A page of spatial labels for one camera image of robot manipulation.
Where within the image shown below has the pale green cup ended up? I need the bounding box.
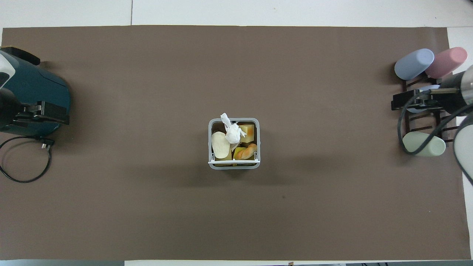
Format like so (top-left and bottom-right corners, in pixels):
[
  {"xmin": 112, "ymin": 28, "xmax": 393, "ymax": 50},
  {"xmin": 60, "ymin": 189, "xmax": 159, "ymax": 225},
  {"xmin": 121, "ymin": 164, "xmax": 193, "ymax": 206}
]
[{"xmin": 402, "ymin": 132, "xmax": 446, "ymax": 157}]

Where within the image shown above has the dark brown cup rack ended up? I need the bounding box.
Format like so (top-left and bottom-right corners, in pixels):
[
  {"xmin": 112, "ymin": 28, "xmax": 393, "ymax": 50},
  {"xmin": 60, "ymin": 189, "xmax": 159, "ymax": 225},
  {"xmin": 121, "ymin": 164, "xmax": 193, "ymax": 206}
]
[{"xmin": 401, "ymin": 72, "xmax": 456, "ymax": 145}]

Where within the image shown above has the grey bin with white lid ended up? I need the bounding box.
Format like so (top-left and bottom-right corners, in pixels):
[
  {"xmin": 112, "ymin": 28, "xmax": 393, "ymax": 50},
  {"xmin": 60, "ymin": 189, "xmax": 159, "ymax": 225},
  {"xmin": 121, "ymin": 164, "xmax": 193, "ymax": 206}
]
[{"xmin": 208, "ymin": 117, "xmax": 261, "ymax": 170}]

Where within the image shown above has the yellow block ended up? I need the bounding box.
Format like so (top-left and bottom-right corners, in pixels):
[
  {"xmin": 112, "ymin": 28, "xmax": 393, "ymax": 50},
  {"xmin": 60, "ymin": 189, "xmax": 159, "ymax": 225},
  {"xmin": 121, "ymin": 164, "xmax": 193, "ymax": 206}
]
[{"xmin": 238, "ymin": 125, "xmax": 256, "ymax": 144}]

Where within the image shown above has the pale oval flat bread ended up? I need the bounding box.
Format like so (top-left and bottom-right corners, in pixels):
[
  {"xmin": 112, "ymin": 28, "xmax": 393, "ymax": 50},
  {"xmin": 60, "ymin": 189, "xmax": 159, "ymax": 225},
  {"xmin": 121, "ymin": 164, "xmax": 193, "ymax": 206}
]
[{"xmin": 211, "ymin": 132, "xmax": 231, "ymax": 160}]

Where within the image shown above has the brown croissant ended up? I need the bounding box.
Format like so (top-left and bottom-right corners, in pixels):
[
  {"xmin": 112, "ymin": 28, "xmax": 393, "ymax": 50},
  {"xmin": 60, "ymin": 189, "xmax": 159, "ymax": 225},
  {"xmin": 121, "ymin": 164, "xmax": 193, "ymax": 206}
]
[{"xmin": 235, "ymin": 143, "xmax": 258, "ymax": 160}]

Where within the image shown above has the pink cup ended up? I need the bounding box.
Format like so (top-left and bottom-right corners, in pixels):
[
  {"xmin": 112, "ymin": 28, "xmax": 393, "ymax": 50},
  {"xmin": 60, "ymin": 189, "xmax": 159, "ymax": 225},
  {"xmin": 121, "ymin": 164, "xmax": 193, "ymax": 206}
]
[{"xmin": 425, "ymin": 47, "xmax": 468, "ymax": 79}]

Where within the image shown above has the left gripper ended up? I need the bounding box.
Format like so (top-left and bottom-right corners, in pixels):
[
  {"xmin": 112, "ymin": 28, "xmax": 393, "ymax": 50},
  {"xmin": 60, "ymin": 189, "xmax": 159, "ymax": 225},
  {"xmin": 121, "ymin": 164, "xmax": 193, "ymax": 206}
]
[{"xmin": 0, "ymin": 89, "xmax": 45, "ymax": 130}]

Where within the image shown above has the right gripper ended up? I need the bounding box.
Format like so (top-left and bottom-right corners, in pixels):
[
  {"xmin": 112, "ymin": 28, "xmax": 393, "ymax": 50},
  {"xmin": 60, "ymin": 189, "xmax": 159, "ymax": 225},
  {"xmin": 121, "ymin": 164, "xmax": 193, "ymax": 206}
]
[{"xmin": 425, "ymin": 73, "xmax": 465, "ymax": 115}]

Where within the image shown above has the crumpled white paper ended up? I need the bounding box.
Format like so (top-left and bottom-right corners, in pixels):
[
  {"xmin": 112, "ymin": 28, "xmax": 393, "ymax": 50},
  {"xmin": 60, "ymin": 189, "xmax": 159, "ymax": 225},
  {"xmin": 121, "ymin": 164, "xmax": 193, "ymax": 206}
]
[{"xmin": 220, "ymin": 113, "xmax": 246, "ymax": 144}]

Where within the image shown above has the blue cup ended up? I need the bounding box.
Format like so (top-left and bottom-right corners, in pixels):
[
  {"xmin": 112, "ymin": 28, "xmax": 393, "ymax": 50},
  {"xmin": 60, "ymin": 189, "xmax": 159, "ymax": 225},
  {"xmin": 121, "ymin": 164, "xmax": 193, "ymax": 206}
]
[{"xmin": 394, "ymin": 48, "xmax": 435, "ymax": 81}]

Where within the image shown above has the black power cord with plug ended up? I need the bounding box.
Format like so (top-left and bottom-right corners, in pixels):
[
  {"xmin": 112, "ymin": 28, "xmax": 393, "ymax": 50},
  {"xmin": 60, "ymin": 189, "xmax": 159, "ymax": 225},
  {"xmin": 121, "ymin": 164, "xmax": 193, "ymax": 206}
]
[{"xmin": 0, "ymin": 136, "xmax": 55, "ymax": 183}]

